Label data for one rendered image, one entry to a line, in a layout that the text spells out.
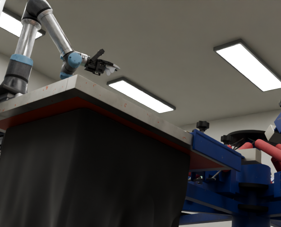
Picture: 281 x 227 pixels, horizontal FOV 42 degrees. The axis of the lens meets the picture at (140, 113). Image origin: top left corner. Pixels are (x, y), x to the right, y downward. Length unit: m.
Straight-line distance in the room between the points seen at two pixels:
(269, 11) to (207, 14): 0.60
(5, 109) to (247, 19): 3.22
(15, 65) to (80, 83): 1.08
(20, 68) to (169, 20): 2.45
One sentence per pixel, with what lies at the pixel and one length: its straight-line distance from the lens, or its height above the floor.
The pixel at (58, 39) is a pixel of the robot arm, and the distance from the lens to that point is 2.12.
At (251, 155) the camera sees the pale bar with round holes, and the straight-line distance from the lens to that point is 1.49.
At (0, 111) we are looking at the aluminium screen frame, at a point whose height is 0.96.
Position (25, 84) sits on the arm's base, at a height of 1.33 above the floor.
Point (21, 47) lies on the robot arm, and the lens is 2.19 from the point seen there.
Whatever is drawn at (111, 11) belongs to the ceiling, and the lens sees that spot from 4.14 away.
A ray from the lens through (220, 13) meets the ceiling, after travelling 3.98.
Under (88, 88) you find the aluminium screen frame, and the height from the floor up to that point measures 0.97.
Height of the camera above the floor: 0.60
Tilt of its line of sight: 21 degrees up
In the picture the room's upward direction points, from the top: 8 degrees clockwise
